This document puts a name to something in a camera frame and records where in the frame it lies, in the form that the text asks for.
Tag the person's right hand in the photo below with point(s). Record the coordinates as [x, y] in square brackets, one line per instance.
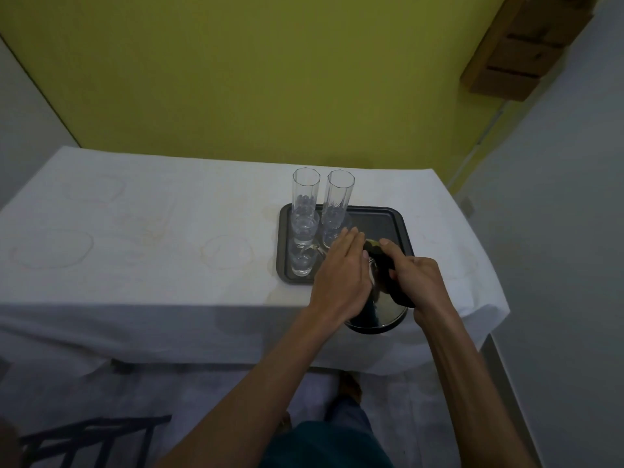
[421, 287]

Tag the person's left hand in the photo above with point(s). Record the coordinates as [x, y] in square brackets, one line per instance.
[341, 277]

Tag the person's right thumb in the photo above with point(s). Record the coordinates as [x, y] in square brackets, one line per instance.
[394, 250]

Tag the person's left thumb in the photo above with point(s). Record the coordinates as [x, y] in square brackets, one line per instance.
[368, 270]

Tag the person's right forearm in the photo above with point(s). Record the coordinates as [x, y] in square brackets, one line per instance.
[468, 385]

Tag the person's left forearm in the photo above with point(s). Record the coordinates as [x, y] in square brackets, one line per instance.
[263, 389]

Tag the black rectangular tray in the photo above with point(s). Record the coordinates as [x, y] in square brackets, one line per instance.
[380, 224]

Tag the person's legs and feet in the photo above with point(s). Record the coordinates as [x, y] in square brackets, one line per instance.
[348, 399]

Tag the person's teal shirt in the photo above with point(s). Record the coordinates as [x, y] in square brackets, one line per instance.
[321, 445]

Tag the white tablecloth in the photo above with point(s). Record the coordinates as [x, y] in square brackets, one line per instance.
[146, 248]

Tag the black slatted chair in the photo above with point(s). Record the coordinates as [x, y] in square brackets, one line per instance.
[87, 441]

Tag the wooden wall shelf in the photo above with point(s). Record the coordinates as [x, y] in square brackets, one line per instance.
[526, 48]

